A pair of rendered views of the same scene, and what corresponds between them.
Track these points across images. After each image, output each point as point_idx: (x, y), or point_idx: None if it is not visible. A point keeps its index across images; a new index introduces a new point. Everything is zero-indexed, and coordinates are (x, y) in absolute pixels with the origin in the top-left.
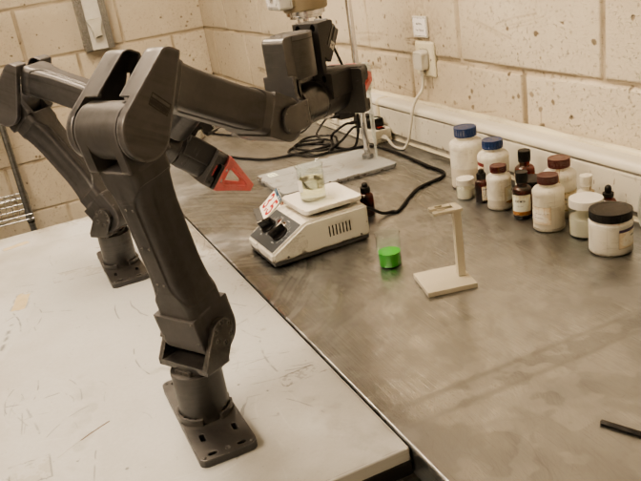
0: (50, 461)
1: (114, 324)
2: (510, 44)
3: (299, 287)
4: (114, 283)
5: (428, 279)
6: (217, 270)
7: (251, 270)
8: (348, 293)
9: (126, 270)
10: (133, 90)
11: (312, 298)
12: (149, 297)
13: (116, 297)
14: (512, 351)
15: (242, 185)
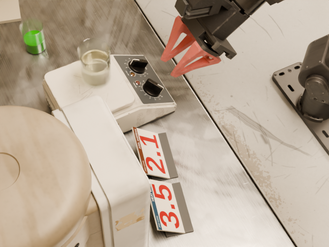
0: None
1: (269, 8)
2: None
3: (118, 27)
4: (299, 61)
5: (11, 7)
6: (202, 75)
7: (167, 66)
8: (77, 10)
9: (300, 85)
10: None
11: (106, 10)
12: (255, 41)
13: (289, 48)
14: None
15: (171, 50)
